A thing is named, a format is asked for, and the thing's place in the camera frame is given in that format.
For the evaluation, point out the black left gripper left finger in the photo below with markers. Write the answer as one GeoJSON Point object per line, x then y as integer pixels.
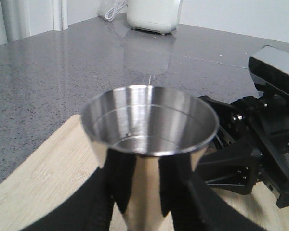
{"type": "Point", "coordinates": [88, 209]}

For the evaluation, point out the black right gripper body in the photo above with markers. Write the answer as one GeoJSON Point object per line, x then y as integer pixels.
{"type": "Point", "coordinates": [250, 147]}

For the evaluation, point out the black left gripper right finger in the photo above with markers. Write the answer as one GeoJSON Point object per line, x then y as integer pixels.
{"type": "Point", "coordinates": [199, 208]}

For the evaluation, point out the steel double jigger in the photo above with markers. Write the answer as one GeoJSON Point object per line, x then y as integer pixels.
{"type": "Point", "coordinates": [148, 141]}

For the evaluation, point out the light wooden cutting board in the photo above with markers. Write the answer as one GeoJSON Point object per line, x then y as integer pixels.
{"type": "Point", "coordinates": [44, 183]}

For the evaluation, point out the white appliance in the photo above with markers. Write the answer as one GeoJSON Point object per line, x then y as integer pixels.
{"type": "Point", "coordinates": [160, 16]}

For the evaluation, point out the grey curtain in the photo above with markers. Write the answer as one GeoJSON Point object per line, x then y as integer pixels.
{"type": "Point", "coordinates": [20, 19]}

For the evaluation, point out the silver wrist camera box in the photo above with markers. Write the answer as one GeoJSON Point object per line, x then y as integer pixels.
{"type": "Point", "coordinates": [270, 66]}

